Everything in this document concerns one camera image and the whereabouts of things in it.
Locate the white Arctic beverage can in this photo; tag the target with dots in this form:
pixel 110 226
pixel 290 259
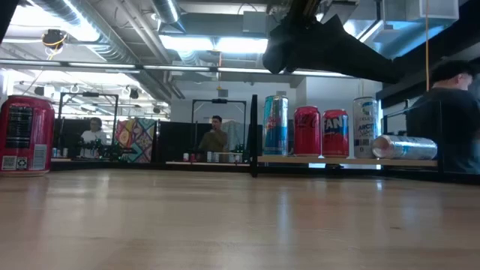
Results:
pixel 365 127

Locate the silver slim can teal tab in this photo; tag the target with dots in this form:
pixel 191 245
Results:
pixel 407 147

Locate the red can black label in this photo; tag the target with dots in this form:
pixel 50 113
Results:
pixel 26 135

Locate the grey cloth cover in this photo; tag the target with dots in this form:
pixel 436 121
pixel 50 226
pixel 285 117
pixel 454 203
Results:
pixel 234 135

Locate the small silver ventilation duct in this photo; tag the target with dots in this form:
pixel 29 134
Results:
pixel 167 11

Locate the large silver ventilation duct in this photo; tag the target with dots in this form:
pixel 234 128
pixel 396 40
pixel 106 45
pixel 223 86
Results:
pixel 108 48

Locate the blue silver energy drink can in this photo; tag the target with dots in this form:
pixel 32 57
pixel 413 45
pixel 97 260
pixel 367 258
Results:
pixel 275 127

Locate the white ceiling box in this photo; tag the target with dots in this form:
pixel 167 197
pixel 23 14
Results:
pixel 431 9

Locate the orange Fanta soda can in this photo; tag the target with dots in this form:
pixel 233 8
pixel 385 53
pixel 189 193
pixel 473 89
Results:
pixel 335 135

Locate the colourful patterned quilt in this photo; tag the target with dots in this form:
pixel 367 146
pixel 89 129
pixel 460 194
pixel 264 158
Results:
pixel 135 140

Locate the black round ceiling device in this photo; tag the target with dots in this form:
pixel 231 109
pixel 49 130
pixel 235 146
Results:
pixel 53 37

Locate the person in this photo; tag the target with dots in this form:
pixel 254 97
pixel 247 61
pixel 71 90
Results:
pixel 450 123
pixel 92 138
pixel 213 140

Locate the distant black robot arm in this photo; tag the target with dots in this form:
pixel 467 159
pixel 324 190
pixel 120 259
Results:
pixel 101 150

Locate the black aluminium frame rail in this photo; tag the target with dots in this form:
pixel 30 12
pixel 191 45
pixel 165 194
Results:
pixel 150 167

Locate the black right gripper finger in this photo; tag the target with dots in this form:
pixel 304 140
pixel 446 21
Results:
pixel 279 48
pixel 337 52

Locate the distant wooden table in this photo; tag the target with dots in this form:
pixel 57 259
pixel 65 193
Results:
pixel 206 163

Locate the wide fluorescent ceiling light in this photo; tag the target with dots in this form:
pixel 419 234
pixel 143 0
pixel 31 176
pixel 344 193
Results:
pixel 213 44

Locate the distant black rig frame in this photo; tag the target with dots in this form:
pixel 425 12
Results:
pixel 219 101
pixel 90 94

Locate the red cola can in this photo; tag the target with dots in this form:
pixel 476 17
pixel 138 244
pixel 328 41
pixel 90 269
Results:
pixel 307 131

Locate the long strip ceiling light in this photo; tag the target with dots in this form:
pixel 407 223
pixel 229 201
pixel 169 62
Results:
pixel 176 68

